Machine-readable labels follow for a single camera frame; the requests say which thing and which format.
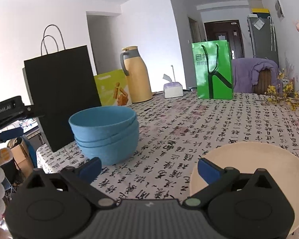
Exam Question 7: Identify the beige plate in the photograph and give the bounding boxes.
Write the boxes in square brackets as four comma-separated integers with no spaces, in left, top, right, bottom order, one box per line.
[204,142,299,238]

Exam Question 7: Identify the grey refrigerator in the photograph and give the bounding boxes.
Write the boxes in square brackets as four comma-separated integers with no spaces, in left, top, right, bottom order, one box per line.
[247,14,279,65]

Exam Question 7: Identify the patterned tablecloth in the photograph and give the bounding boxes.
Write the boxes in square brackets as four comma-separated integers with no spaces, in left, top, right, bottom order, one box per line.
[36,90,299,239]

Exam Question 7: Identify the yellow box on fridge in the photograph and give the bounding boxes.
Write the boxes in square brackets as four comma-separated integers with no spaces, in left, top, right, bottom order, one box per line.
[251,8,270,14]

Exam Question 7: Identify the blue bowl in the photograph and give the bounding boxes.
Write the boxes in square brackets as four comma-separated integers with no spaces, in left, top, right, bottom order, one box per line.
[77,127,139,166]
[74,118,139,148]
[68,106,137,142]

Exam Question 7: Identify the purple tissue pack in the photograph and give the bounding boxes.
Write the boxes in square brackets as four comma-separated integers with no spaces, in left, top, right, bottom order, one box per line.
[163,74,184,99]

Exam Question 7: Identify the green paper shopping bag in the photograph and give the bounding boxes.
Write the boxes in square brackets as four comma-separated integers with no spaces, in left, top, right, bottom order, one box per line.
[192,40,233,100]

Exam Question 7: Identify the yellow-green snack box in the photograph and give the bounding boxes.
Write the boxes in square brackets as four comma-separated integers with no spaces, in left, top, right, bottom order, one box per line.
[94,70,132,106]

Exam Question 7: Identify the yellow flower branch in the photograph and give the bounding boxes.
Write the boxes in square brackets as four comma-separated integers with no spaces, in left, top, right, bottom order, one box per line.
[265,69,299,111]

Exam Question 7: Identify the black paper shopping bag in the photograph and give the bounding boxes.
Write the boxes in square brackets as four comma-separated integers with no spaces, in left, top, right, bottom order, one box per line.
[22,24,102,153]

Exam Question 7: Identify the wall vent panel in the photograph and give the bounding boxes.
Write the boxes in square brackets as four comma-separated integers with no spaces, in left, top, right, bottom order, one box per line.
[274,0,285,21]

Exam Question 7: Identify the wooden chair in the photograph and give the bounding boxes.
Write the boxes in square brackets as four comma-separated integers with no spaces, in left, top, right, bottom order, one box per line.
[253,69,271,95]

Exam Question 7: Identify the purple jacket on chair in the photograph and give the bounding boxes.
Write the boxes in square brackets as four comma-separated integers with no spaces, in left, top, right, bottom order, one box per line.
[232,58,282,93]

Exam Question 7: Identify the yellow thermos jug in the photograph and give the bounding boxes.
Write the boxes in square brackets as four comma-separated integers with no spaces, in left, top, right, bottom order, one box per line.
[120,46,153,104]

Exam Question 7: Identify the dark entrance door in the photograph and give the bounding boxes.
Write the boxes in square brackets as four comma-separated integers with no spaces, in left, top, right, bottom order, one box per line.
[204,20,245,59]

